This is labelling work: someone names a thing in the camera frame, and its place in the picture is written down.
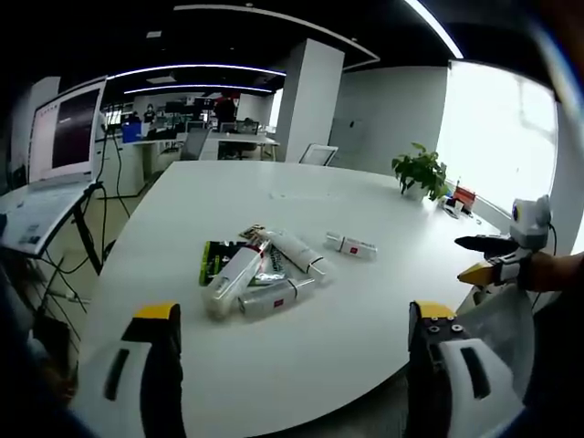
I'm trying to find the white office desk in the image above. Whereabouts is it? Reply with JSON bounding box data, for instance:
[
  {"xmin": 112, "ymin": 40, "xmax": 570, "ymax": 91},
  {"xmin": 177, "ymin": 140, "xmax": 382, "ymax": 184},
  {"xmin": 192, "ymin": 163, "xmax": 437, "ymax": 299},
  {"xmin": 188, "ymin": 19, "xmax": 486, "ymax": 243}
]
[{"xmin": 210, "ymin": 130, "xmax": 281, "ymax": 162}]

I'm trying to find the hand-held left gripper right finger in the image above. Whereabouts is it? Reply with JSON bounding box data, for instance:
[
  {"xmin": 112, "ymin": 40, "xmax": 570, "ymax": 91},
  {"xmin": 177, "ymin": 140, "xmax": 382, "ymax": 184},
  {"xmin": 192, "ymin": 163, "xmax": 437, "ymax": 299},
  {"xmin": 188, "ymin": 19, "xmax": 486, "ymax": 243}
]
[{"xmin": 407, "ymin": 299, "xmax": 527, "ymax": 438}]

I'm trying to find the clear plastic bag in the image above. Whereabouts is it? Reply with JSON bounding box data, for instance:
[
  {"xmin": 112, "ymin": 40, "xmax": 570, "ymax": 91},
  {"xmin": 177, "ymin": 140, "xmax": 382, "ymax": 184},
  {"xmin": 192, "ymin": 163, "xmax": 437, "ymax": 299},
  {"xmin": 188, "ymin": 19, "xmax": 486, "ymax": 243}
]
[{"xmin": 455, "ymin": 281, "xmax": 537, "ymax": 412}]

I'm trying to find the white laptop stand table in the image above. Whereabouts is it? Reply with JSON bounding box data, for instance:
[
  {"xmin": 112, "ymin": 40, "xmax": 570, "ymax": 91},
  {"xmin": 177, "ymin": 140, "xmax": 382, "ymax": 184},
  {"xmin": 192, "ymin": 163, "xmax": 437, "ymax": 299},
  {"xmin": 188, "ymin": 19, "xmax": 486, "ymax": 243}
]
[{"xmin": 0, "ymin": 179, "xmax": 106, "ymax": 275}]

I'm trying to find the green black skincare packet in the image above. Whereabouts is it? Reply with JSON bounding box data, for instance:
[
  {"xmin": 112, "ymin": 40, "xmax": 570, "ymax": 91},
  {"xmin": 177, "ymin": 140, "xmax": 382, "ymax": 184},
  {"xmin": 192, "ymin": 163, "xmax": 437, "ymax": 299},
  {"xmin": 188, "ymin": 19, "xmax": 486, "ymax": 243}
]
[{"xmin": 198, "ymin": 240, "xmax": 245, "ymax": 288}]

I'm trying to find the small brown skincare sachet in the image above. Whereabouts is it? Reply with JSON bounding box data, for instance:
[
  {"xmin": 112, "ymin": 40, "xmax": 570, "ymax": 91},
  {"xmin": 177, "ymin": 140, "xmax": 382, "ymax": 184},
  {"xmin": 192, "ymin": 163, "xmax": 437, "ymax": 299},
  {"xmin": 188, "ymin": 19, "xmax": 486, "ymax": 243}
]
[{"xmin": 238, "ymin": 223, "xmax": 268, "ymax": 244}]

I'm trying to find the white mesh chair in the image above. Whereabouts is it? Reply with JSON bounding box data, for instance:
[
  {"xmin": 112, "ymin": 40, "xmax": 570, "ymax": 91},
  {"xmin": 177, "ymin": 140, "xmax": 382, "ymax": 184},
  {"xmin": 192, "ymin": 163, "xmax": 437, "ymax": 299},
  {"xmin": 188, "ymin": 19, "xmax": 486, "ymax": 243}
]
[{"xmin": 297, "ymin": 142, "xmax": 339, "ymax": 167}]

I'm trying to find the silver skincare sachet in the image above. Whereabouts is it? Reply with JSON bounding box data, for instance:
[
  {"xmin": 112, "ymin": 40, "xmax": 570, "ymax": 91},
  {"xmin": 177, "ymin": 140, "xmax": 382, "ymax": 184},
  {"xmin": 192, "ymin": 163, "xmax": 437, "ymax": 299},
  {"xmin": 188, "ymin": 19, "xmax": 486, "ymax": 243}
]
[{"xmin": 248, "ymin": 255, "xmax": 293, "ymax": 287}]

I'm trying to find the small white red box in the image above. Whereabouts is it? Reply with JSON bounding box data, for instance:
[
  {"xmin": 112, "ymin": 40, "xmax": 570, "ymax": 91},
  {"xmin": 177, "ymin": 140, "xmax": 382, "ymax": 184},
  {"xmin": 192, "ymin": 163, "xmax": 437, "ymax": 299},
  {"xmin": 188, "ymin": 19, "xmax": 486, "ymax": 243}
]
[{"xmin": 323, "ymin": 230, "xmax": 380, "ymax": 263}]

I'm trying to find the grey office chair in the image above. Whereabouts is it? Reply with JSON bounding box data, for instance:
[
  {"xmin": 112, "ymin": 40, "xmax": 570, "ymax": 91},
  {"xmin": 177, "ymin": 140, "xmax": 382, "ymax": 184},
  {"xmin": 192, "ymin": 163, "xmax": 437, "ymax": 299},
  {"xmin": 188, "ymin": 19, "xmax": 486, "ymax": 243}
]
[{"xmin": 179, "ymin": 126, "xmax": 212, "ymax": 162}]

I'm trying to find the white skincare tube black cap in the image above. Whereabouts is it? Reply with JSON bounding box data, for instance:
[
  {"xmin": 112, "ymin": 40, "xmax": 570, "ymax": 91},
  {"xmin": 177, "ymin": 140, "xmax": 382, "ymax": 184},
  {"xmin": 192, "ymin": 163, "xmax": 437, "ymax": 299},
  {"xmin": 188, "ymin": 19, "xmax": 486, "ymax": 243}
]
[{"xmin": 267, "ymin": 229, "xmax": 331, "ymax": 287}]

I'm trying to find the large white skincare tube red band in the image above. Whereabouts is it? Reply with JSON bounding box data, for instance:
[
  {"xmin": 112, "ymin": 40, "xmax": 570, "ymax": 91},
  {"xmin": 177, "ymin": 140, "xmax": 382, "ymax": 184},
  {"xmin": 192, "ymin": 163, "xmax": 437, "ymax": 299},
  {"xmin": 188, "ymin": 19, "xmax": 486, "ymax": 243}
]
[{"xmin": 202, "ymin": 240, "xmax": 271, "ymax": 321}]

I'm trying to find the potted green plant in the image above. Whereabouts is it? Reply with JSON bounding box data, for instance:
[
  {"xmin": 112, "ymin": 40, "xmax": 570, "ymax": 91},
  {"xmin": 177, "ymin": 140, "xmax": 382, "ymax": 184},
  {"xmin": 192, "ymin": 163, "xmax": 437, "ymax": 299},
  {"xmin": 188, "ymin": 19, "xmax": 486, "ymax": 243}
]
[{"xmin": 391, "ymin": 141, "xmax": 451, "ymax": 203}]

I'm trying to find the white open laptop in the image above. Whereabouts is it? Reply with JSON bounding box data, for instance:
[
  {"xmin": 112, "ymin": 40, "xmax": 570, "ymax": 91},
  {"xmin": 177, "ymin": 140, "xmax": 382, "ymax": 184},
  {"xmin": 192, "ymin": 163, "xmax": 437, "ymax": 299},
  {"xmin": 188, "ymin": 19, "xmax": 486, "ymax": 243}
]
[{"xmin": 26, "ymin": 75, "xmax": 110, "ymax": 184}]

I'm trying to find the blue box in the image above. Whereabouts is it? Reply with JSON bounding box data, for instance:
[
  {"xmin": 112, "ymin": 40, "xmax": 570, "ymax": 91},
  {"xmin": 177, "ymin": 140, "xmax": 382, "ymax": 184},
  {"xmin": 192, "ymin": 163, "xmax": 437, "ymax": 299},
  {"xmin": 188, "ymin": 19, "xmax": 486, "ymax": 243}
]
[{"xmin": 120, "ymin": 122, "xmax": 151, "ymax": 144}]

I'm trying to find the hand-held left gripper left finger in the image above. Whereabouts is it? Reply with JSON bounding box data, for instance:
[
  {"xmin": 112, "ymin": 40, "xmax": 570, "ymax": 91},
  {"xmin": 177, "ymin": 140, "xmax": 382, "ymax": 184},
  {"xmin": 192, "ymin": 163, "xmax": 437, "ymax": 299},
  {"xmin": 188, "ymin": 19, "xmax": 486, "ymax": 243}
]
[{"xmin": 74, "ymin": 300, "xmax": 186, "ymax": 438}]

